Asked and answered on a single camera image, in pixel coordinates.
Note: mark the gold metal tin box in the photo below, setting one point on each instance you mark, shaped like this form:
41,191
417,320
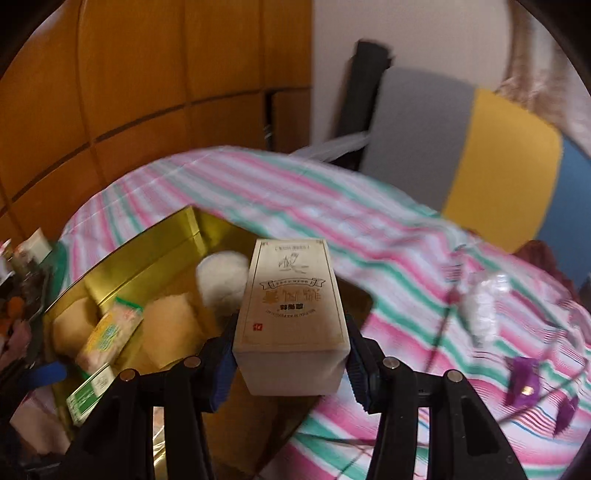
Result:
246,431

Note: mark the cream printed carton box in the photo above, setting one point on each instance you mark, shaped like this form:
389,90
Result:
291,338

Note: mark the small white box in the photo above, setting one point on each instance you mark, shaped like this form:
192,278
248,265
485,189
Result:
36,248

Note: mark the orange wooden wardrobe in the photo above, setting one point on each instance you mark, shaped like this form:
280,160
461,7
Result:
91,90

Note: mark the purple fabric flower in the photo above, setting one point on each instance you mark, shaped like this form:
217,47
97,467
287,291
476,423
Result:
524,384

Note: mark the pink green striped bed sheet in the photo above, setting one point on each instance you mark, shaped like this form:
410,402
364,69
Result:
404,254

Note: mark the clear plastic bundle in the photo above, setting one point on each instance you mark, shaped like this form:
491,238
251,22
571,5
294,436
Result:
478,305

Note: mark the black rolled mat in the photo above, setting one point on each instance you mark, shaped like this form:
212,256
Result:
366,69

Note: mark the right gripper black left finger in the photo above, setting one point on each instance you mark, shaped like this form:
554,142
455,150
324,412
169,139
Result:
115,441

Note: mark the green glass side table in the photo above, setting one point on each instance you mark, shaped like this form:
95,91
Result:
52,270

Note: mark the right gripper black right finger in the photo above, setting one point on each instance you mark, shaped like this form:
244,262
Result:
465,441

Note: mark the white fluffy ball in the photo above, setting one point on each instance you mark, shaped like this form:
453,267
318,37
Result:
221,281

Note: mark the beige patterned curtain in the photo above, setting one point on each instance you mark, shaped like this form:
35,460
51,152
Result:
540,78

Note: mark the grey yellow blue headboard cushion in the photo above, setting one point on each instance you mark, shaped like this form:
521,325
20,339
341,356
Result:
484,163

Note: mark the dark red cloth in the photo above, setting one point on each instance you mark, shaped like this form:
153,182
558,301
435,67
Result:
539,254

